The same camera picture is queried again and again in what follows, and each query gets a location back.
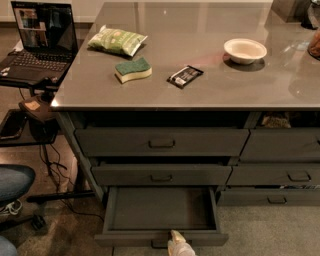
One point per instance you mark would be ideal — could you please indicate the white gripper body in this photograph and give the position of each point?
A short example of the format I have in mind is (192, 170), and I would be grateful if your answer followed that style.
(182, 249)

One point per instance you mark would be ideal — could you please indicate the grey drawer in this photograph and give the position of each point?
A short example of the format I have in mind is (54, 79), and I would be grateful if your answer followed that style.
(161, 174)
(275, 174)
(146, 216)
(169, 141)
(269, 197)
(282, 145)

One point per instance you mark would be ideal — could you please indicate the black open laptop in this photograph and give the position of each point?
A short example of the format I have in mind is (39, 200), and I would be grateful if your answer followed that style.
(49, 44)

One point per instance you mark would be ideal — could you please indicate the black snack bar wrapper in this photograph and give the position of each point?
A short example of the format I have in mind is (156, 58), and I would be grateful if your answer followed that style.
(184, 76)

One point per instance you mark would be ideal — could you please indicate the white sneaker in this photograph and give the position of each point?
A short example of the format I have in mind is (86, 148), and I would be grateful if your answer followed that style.
(11, 208)

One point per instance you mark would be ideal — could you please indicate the person leg in jeans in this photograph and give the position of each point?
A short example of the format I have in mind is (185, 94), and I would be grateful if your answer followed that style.
(15, 181)

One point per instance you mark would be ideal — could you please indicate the green yellow sponge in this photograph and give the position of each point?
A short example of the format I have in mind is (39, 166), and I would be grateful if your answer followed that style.
(133, 70)

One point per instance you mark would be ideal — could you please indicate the black device with sticky note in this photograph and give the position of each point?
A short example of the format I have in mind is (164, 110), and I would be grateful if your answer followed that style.
(42, 121)

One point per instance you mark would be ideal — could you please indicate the white bowl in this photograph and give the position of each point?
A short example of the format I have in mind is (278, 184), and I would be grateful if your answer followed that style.
(244, 51)

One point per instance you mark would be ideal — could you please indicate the green chip bag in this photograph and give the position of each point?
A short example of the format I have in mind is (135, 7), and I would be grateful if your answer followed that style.
(116, 41)

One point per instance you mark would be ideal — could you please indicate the brown jar at edge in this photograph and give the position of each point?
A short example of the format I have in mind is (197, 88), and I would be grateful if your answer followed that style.
(314, 45)

